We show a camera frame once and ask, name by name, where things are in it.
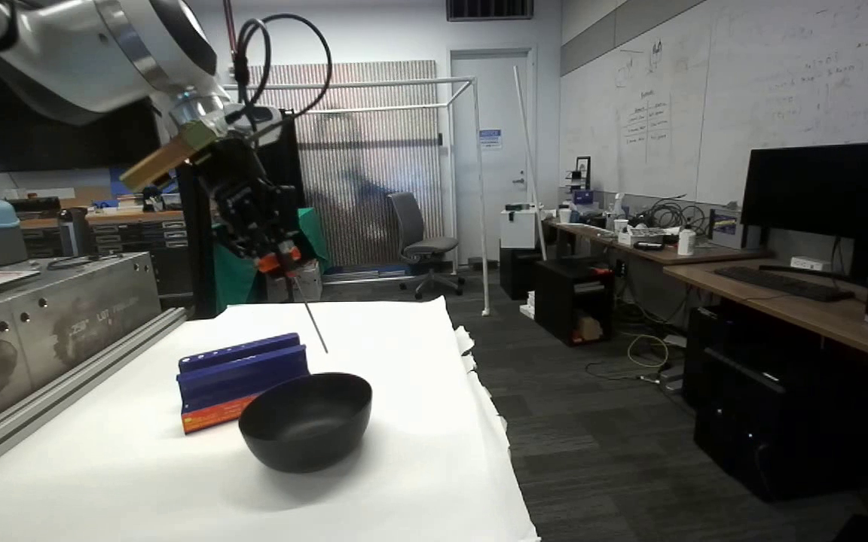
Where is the grey metal machine base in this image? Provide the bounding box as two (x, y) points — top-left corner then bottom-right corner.
(0, 252), (184, 454)

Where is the white pipe frame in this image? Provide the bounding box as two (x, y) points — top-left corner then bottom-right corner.
(251, 76), (494, 320)

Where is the black wall television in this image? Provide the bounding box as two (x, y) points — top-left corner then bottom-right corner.
(0, 80), (159, 171)

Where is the black computer monitor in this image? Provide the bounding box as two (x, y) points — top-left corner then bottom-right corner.
(742, 144), (868, 281)

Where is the white table cover sheet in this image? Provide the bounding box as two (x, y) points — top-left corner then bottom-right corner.
(0, 295), (544, 542)

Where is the black box on floor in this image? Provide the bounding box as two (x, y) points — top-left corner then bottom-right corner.
(535, 259), (616, 347)

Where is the black vertical post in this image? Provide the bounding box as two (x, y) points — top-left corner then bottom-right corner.
(177, 165), (221, 320)

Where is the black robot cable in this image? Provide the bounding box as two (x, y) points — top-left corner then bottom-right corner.
(228, 12), (338, 130)

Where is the blue and orange tool holder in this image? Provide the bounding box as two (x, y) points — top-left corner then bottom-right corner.
(176, 334), (309, 434)

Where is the orange handled screwdriver tool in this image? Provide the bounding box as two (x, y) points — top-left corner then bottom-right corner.
(255, 240), (328, 347)

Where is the white cup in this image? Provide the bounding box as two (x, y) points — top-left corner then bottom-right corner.
(675, 228), (697, 255)

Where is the black bowl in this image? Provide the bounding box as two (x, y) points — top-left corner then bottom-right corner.
(239, 374), (375, 474)

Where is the black cabinet under desk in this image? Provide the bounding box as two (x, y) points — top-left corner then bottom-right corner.
(684, 304), (868, 499)

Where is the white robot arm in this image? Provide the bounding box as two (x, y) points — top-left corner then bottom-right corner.
(0, 0), (305, 273)

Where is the grey office chair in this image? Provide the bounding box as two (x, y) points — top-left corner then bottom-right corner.
(388, 189), (465, 298)

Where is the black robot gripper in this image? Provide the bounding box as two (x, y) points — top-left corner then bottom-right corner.
(189, 136), (305, 264)

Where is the white door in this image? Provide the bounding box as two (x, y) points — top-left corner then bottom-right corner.
(452, 51), (528, 261)

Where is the black keyboard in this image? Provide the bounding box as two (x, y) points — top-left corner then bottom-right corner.
(716, 264), (854, 301)

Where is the wooden desk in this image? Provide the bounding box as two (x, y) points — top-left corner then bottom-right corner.
(555, 223), (868, 356)

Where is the green cloth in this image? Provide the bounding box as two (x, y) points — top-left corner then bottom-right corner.
(210, 207), (328, 307)

